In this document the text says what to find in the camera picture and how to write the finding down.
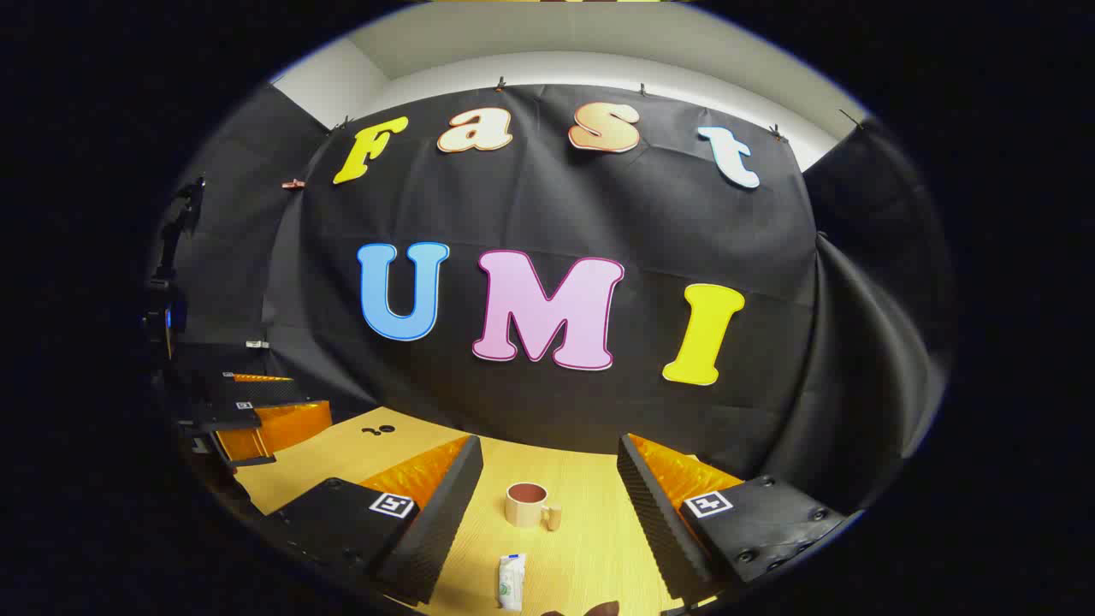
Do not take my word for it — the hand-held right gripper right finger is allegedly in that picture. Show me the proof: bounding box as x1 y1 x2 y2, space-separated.
616 432 859 607

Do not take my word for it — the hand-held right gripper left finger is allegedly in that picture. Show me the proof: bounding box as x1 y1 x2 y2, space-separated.
263 434 485 607

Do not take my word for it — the beige cup with handle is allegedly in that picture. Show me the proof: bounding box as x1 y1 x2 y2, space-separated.
505 482 563 532

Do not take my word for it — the white toothpaste tube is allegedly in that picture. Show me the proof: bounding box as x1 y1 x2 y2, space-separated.
498 553 528 612

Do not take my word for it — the wooden desktop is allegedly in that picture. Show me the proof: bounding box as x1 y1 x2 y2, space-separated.
233 406 745 616

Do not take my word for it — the black backdrop cloth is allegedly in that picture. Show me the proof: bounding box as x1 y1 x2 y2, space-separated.
150 81 955 514

